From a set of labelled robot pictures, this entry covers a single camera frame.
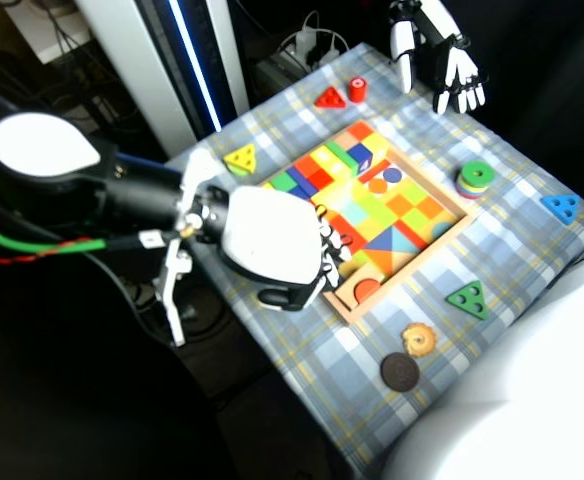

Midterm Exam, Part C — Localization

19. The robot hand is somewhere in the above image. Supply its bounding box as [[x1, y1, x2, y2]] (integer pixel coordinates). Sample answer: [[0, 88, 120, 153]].
[[389, 0, 488, 116], [219, 185, 354, 312]]

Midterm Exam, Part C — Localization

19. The red wooden ring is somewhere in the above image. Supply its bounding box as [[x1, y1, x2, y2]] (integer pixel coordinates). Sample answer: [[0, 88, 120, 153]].
[[455, 182, 491, 200]]

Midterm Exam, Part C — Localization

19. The flower-shaped toy cookie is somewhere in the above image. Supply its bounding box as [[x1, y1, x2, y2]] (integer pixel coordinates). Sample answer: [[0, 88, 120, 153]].
[[400, 322, 437, 359]]

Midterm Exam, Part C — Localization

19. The green cable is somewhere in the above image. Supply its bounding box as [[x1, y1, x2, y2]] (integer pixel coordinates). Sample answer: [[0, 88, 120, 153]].
[[0, 207, 108, 254]]

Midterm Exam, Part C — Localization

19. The red Q letter cylinder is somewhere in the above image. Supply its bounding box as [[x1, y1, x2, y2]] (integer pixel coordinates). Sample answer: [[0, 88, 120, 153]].
[[347, 76, 369, 104]]

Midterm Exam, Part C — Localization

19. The yellow wooden ring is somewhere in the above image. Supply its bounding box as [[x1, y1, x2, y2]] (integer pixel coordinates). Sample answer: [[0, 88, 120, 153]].
[[455, 172, 493, 193]]

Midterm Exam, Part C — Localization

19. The yellow three-hole triangle block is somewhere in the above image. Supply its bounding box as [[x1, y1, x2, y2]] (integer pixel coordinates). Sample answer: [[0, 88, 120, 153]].
[[221, 143, 259, 171]]

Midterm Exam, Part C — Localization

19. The square wooden tray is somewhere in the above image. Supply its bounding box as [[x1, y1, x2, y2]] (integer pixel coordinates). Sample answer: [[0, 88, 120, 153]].
[[251, 118, 473, 325]]

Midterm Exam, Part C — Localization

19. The round brown toy cookie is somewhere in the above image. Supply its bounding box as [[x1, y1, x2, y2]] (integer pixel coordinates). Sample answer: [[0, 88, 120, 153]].
[[380, 351, 421, 391]]

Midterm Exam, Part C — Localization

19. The white power strip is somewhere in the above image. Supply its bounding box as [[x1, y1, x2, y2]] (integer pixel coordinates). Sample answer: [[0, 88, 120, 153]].
[[276, 12, 351, 71]]

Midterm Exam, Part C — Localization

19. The red twisted cable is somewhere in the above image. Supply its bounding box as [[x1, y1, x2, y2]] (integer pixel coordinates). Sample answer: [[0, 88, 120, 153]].
[[0, 234, 93, 265]]

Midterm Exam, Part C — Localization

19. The white robot body column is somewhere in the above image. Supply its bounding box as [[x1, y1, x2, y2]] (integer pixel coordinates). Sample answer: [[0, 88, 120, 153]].
[[74, 0, 251, 156]]

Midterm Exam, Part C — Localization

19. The red half-cylinder block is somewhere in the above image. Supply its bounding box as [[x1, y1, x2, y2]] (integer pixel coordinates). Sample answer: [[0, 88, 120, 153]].
[[352, 278, 383, 303]]

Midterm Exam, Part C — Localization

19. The red three-hole triangle block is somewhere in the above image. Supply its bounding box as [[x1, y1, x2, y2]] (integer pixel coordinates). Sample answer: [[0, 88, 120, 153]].
[[313, 85, 347, 110]]

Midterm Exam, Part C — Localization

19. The blue three-hole triangle block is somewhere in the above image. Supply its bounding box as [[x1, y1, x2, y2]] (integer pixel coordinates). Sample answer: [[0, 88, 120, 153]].
[[540, 193, 582, 225]]

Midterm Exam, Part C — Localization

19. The green three-hole triangle block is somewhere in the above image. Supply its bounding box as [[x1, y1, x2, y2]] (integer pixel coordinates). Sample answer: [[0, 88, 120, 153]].
[[445, 279, 490, 321]]

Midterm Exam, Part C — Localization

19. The natural wood arch block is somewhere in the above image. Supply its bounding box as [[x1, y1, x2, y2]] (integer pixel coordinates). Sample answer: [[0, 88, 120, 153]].
[[338, 262, 391, 304]]

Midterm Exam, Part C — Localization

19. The blue wooden ring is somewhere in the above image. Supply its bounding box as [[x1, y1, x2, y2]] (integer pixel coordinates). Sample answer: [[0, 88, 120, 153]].
[[455, 177, 491, 196]]

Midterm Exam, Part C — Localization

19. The blue plaid table cloth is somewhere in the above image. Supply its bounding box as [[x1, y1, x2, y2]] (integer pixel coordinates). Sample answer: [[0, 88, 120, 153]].
[[164, 42, 584, 476]]

